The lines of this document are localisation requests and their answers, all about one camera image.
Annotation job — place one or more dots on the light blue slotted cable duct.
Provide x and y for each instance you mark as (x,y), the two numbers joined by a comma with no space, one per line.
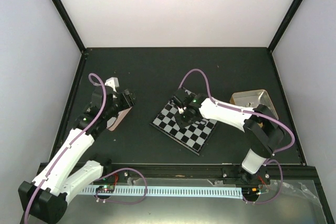
(168,191)

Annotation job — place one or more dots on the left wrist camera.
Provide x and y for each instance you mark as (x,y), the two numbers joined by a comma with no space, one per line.
(112,82)

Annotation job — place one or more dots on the orange metal tin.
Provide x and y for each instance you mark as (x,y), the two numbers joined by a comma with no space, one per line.
(258,97)

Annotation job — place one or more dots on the right black frame post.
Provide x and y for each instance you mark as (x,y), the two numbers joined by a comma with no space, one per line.
(294,6)

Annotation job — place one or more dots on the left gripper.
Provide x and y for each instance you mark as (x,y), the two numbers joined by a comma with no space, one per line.
(128,102)

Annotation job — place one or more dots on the left black frame post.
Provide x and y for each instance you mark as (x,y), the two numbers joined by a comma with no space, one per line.
(69,24)

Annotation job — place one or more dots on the pink metal tin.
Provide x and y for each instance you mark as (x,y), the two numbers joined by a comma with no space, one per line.
(113,122)

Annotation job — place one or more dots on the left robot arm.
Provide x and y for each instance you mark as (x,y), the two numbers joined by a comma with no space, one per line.
(51,191)

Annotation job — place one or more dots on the black and white chessboard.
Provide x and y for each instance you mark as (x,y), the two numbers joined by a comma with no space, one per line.
(192,136)

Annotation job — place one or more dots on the black aluminium rail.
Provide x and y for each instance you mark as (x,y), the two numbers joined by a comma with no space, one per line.
(192,171)

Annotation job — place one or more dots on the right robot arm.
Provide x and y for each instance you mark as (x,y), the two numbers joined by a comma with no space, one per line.
(263,134)

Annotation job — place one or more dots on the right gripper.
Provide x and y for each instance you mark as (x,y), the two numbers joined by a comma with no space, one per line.
(182,124)

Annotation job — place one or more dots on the black frame post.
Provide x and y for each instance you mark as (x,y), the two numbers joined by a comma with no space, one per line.
(69,24)
(294,6)

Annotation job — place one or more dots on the white chess pieces pile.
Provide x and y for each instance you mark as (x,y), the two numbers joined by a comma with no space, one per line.
(249,104)

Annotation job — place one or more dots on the small circuit board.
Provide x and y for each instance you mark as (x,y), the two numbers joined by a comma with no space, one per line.
(105,189)

